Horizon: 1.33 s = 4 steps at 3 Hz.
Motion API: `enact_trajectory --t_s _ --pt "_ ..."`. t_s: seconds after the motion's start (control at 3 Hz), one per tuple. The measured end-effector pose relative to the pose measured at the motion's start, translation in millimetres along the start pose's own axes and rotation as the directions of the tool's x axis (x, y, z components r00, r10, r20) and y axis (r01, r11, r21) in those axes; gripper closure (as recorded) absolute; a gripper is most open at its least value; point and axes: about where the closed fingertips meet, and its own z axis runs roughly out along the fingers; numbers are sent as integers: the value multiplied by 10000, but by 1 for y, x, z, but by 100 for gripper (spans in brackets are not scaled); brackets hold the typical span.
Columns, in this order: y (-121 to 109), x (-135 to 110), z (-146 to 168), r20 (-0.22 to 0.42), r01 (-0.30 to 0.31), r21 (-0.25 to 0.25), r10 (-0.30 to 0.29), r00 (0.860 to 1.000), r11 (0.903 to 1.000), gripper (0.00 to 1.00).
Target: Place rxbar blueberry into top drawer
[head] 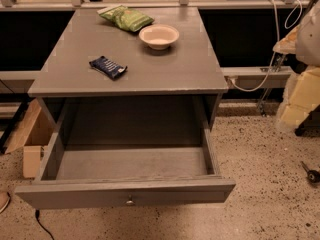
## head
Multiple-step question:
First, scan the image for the grey metal rail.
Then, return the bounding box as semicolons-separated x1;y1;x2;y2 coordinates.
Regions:
221;66;293;90

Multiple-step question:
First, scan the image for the grey open top drawer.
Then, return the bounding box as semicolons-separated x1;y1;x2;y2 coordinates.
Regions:
15;96;235;209

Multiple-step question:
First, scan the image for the black floor cable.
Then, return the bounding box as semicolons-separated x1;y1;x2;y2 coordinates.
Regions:
34;209;56;240

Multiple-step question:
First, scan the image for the grey wooden cabinet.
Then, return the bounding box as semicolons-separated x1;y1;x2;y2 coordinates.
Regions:
27;6;230;145

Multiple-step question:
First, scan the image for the green chip bag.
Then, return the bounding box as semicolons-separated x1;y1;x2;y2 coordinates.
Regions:
97;5;154;32

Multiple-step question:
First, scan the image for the round white floor object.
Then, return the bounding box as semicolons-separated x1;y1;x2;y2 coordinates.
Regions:
0;191;11;213

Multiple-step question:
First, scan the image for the metal drawer knob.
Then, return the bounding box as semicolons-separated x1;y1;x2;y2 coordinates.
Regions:
125;195;135;206

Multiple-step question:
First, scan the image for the blue rxbar blueberry bar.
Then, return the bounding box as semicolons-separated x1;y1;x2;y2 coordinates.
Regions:
89;56;127;80

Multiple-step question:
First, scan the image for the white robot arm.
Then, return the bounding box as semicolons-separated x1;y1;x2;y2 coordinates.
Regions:
296;1;320;67

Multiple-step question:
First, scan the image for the black caster wheel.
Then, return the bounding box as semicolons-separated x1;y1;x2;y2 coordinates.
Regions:
301;162;320;183

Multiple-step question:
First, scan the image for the white cable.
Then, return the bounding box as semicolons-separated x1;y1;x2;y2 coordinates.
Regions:
228;0;304;93

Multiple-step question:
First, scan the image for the wooden box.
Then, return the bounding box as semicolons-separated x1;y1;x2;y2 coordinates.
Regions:
5;99;53;178

